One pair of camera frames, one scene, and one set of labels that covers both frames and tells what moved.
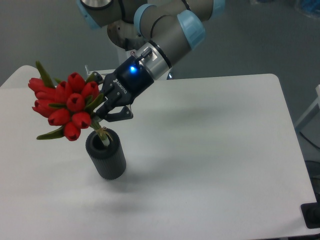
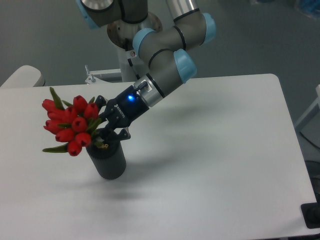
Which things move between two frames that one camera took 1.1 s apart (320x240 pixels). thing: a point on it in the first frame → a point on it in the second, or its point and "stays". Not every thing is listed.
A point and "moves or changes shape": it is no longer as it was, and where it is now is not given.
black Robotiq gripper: x=121 y=88 → x=122 y=111
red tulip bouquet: x=69 y=104 moves or changes shape
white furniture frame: x=315 y=102 stays
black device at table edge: x=311 y=213 stays
